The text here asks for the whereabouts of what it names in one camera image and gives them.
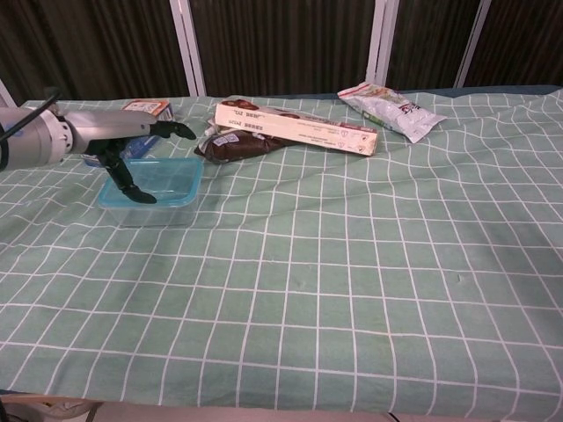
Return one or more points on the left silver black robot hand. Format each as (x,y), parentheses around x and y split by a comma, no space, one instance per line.
(110,125)

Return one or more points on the teal plastic container lid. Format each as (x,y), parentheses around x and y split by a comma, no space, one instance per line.
(176,176)

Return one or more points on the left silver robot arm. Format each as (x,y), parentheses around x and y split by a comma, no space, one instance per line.
(31,138)

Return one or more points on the clear plastic food container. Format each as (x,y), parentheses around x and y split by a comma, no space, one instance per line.
(154,217)

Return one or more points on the orange and blue cracker box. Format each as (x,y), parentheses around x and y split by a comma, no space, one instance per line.
(145,106)

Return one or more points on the brown snack packet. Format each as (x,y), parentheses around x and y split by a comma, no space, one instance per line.
(242,147)

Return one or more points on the long cream cookie box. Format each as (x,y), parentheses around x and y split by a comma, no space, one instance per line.
(299,132)

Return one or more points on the dark folding screen white frames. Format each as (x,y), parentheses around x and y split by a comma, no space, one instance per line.
(286,44)

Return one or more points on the green checked tablecloth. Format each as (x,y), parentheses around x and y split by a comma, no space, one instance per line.
(308,264)

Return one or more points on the white and green snack bag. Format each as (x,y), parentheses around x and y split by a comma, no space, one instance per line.
(391,110)

